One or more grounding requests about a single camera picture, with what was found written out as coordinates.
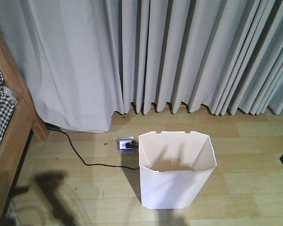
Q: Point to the floor power socket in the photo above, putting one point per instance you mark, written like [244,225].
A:
[125,145]

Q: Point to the grey round rug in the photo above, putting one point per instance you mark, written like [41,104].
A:
[11,218]

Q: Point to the wooden bed frame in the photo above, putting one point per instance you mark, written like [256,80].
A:
[24,120]

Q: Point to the white plastic trash bin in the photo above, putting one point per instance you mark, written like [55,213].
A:
[174,166]

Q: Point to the grey pleated curtain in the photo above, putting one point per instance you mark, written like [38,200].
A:
[224,54]

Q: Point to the white cloth covered object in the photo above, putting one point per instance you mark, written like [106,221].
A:
[62,49]

